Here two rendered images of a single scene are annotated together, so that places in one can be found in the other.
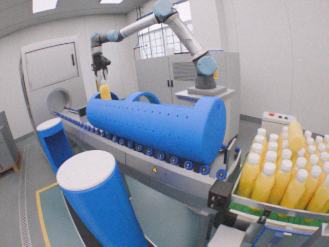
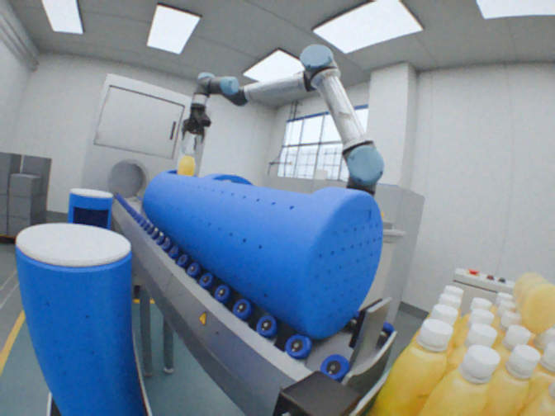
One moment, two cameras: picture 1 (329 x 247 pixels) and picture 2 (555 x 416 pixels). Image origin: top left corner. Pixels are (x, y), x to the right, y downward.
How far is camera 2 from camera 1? 0.27 m
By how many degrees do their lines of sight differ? 20
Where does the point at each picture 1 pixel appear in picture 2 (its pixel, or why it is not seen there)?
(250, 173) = (416, 373)
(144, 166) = (189, 306)
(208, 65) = (368, 163)
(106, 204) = (65, 319)
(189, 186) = (254, 374)
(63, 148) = not seen: hidden behind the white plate
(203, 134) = (315, 247)
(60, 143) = not seen: hidden behind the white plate
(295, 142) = (541, 307)
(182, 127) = (274, 226)
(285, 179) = (514, 400)
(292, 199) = not seen: outside the picture
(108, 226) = (60, 369)
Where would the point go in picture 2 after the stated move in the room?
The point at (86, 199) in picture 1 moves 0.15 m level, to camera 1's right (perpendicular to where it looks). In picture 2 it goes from (33, 281) to (82, 318)
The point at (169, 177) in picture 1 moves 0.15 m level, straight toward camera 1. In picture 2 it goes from (222, 342) to (197, 386)
